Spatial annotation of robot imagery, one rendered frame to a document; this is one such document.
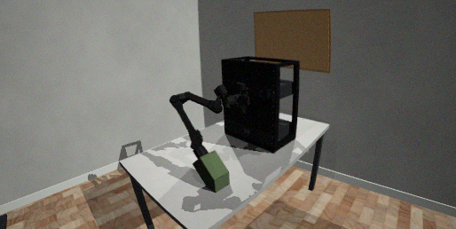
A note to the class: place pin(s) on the black server rack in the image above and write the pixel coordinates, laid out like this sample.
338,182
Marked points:
260,125

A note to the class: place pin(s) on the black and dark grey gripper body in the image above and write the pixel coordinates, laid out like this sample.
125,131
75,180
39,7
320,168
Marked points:
240,87

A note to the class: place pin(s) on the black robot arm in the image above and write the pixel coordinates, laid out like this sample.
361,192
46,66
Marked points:
178,100

